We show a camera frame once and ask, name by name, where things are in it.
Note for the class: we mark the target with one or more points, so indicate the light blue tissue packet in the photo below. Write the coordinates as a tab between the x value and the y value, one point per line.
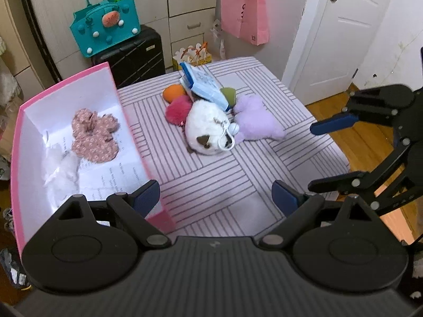
211	95

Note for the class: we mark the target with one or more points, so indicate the green plush ball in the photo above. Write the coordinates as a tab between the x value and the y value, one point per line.
228	95

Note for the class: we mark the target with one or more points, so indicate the beige wardrobe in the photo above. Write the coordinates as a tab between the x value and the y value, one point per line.
185	3

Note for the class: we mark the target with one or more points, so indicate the pink shopping bag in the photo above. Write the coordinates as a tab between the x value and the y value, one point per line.
246	16

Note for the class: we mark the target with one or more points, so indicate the pink cardboard box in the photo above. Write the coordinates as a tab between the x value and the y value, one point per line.
82	89

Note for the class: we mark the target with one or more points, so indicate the grey white sneaker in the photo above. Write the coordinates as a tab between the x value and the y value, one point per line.
8	219

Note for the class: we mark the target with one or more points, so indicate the pink fluffy pompom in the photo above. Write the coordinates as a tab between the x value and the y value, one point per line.
176	110

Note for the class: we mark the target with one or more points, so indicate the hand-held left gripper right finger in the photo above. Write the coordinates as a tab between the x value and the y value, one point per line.
284	197

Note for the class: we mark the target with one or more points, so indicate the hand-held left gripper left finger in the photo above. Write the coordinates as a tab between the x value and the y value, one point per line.
147	196

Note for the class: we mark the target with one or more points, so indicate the white plush cat toy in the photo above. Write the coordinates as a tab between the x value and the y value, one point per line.
205	122

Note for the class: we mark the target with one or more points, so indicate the pink floral cloth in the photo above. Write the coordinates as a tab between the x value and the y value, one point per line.
95	137

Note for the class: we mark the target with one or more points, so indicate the purple plush toy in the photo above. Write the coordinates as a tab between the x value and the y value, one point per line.
256	122

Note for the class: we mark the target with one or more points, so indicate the white door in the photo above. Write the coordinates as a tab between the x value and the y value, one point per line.
337	46

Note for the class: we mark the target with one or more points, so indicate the orange plush ball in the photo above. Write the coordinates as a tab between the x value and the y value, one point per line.
173	93

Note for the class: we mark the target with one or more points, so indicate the white plastic bag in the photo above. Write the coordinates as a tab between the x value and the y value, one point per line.
218	36

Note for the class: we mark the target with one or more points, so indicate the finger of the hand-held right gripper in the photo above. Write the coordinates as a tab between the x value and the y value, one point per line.
333	123
340	182

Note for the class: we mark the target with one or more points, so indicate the teal felt tote bag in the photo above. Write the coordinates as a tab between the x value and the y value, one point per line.
109	36

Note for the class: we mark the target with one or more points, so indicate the white printed paper sheet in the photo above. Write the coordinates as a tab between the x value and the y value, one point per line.
112	175

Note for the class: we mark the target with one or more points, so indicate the black suitcase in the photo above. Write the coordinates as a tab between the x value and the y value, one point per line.
132	59

